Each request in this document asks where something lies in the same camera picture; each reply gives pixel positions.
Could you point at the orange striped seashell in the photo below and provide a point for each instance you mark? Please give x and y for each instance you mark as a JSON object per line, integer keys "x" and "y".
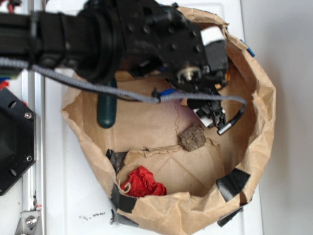
{"x": 228, "y": 77}

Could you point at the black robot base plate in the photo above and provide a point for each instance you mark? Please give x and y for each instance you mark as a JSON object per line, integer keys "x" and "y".
{"x": 17, "y": 139}

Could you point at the brown paper bag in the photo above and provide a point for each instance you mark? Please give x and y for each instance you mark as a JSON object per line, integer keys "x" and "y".
{"x": 148, "y": 135}

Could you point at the aluminium rail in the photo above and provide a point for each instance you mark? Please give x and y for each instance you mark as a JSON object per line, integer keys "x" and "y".
{"x": 33, "y": 181}

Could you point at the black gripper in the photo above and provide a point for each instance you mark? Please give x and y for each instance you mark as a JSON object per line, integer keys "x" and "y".
{"x": 159, "y": 38}

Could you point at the metal corner bracket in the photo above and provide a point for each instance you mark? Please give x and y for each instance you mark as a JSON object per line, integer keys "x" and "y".
{"x": 30, "y": 223}

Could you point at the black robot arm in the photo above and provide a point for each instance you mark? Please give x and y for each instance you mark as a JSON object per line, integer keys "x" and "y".
{"x": 83, "y": 51}

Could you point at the dark green oblong sponge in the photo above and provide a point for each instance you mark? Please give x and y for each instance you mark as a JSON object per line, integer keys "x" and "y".
{"x": 106, "y": 110}

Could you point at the white tray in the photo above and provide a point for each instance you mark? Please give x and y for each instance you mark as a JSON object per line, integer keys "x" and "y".
{"x": 75, "y": 202}

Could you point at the red crumpled cloth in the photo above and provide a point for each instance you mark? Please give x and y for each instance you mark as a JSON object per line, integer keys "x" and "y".
{"x": 141, "y": 183}

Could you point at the brown rough stone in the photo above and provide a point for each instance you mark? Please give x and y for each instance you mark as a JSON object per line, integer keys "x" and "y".
{"x": 192, "y": 138}

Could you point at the black tape strip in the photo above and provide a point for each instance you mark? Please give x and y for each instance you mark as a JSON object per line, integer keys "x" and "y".
{"x": 232, "y": 184}

